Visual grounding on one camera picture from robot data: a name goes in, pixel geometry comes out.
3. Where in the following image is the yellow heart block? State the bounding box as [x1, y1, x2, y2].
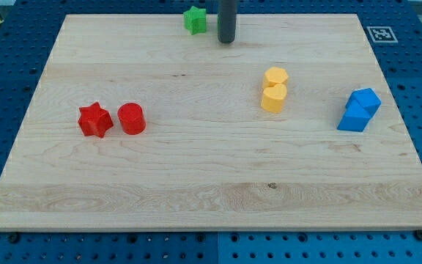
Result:
[261, 84, 287, 113]

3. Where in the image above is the light wooden board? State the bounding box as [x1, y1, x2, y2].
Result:
[0, 14, 422, 232]

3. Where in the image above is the red cylinder block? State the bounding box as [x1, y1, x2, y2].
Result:
[117, 103, 146, 135]

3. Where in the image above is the yellow pentagon block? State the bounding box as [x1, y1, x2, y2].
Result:
[262, 67, 289, 89]

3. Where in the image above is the green star block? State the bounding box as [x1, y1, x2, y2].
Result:
[183, 6, 207, 35]

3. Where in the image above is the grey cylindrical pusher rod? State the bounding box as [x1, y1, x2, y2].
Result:
[218, 0, 237, 44]

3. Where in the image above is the red star block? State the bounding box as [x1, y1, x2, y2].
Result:
[78, 102, 114, 138]

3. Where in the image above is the blue triangular block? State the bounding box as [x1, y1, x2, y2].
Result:
[337, 100, 371, 132]

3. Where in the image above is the blue cube block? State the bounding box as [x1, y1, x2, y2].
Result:
[345, 88, 382, 117]

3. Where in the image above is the white fiducial marker tag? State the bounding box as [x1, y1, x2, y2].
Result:
[367, 26, 398, 43]

